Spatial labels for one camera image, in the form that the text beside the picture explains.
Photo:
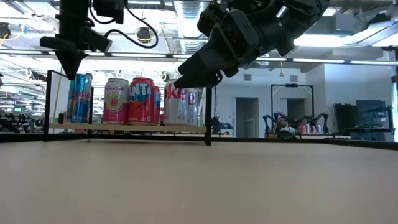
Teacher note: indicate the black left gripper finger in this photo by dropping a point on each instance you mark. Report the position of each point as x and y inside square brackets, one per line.
[77, 60]
[66, 60]

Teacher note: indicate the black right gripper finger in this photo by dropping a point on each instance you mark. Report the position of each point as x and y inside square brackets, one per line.
[211, 60]
[199, 81]

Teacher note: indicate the blue Red Bull can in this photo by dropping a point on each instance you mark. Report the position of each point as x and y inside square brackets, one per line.
[79, 102]

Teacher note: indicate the pink Spindrift can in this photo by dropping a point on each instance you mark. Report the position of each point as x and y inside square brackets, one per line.
[115, 102]

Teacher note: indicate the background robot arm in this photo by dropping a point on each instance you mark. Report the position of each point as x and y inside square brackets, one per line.
[267, 119]
[12, 123]
[219, 126]
[323, 116]

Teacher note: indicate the silver Diet Coke can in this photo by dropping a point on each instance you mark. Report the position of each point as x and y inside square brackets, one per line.
[174, 109]
[192, 109]

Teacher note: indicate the overhead light bar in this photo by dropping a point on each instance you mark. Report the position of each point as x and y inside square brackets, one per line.
[140, 55]

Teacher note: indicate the green lit sign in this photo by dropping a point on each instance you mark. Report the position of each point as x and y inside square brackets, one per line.
[18, 109]

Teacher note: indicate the dark computer workstation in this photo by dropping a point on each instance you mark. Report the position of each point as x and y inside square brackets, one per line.
[370, 112]

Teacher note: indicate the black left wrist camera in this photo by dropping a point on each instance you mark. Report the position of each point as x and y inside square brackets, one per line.
[109, 11]

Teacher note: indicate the silver ventilation duct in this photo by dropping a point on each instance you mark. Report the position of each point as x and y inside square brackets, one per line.
[188, 25]

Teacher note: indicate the black overhead camera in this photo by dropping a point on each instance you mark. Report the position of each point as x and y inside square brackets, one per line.
[144, 35]

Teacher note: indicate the black background rig frame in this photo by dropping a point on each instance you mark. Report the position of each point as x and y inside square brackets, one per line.
[292, 85]

